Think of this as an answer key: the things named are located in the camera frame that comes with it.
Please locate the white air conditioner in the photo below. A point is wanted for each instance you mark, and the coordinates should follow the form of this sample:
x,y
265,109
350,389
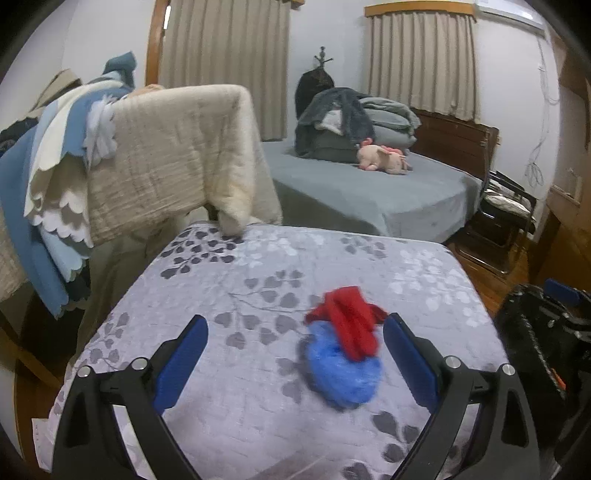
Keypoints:
x,y
512,11

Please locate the wooden window frame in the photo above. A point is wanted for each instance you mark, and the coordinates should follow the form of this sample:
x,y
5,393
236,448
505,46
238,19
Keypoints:
x,y
156,41

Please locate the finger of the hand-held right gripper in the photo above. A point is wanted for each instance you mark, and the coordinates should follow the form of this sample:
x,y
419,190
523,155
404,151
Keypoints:
x,y
561,291

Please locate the narrow beige curtain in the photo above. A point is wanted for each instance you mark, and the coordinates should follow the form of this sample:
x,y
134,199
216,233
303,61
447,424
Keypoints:
x,y
422,64

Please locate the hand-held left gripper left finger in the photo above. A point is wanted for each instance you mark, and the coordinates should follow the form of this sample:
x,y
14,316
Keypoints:
x,y
182,360

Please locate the coat rack with black garment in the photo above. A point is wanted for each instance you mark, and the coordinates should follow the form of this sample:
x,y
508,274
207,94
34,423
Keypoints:
x,y
316,83

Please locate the dark wooden headboard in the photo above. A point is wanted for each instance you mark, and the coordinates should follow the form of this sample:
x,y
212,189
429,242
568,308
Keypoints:
x,y
452,138

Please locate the beige blanket over chair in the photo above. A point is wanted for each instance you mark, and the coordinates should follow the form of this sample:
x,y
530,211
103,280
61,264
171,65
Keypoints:
x,y
175,152

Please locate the blue fluffy ball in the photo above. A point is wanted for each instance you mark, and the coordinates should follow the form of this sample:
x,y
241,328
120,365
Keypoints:
x,y
344,381

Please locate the dark clothes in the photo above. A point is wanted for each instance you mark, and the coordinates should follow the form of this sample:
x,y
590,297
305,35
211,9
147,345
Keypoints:
x,y
18,131

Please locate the wooden curtain valance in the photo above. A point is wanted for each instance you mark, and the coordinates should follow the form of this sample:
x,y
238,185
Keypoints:
x,y
420,9

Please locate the blue cloth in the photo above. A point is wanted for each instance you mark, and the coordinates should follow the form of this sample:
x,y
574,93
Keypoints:
x,y
18,207

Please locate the grey folded duvets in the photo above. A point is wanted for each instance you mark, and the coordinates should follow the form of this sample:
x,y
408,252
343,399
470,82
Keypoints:
x,y
392,122

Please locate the grey leaf-printed tablecloth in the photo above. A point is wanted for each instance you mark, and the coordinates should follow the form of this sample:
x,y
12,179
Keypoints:
x,y
277,267

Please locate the cardboard piece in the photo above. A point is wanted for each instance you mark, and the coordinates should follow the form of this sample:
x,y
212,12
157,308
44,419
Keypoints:
x,y
57,90

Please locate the wide beige curtain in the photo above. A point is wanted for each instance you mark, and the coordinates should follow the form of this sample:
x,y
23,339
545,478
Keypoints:
x,y
221,60

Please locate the wooden wardrobe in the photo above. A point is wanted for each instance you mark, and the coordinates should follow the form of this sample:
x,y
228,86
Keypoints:
x,y
570,221

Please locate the grey bed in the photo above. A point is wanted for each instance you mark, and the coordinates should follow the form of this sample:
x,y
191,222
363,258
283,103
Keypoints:
x,y
369,198

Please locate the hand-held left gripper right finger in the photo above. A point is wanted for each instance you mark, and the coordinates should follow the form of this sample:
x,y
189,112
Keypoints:
x,y
408,360

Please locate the red cloth piece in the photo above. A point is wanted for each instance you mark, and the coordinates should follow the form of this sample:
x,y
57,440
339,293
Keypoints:
x,y
355,323

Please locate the pink plush toy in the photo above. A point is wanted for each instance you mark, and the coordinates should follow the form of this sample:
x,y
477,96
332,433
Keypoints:
x,y
383,159

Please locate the black folding chair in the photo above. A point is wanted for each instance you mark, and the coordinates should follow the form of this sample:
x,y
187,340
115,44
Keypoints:
x,y
501,230

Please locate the cream scalloped cloth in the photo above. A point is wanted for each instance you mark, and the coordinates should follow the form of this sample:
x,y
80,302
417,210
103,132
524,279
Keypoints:
x,y
55,184

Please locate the grey chair cushion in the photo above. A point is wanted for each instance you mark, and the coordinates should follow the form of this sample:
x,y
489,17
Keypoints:
x,y
508,201

